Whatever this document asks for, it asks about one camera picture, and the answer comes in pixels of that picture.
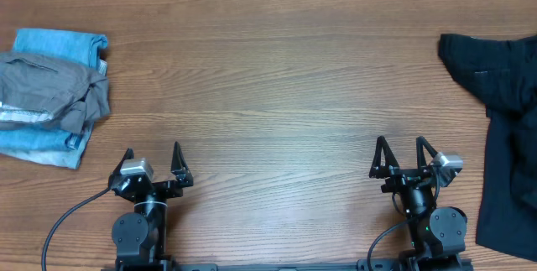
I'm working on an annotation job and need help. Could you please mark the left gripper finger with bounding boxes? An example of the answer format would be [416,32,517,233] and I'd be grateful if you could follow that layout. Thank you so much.
[170,141,190,175]
[112,148,134,175]

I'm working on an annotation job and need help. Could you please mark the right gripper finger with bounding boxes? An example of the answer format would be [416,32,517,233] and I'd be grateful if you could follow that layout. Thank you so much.
[369,136,399,178]
[416,136,438,169]

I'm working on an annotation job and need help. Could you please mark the black shorts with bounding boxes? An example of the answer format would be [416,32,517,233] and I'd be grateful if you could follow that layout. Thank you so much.
[438,34,536,117]

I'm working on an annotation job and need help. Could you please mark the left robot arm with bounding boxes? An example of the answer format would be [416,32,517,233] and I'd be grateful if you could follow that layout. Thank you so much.
[108,143,194,271]

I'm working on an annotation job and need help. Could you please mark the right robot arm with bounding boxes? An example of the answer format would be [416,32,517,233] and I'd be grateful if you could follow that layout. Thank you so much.
[364,136,473,271]

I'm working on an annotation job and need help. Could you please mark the folded blue jeans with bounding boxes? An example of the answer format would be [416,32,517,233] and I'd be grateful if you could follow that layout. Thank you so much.
[1,29,108,169]

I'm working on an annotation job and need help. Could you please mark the dark navy garment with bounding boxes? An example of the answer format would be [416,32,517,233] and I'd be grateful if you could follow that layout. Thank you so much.
[476,108,536,261]

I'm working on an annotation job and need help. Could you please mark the folded grey shorts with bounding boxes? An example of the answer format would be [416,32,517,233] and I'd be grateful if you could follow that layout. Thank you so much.
[1,51,110,133]

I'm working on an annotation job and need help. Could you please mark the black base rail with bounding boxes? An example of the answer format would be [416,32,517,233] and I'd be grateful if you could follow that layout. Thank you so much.
[100,258,475,271]

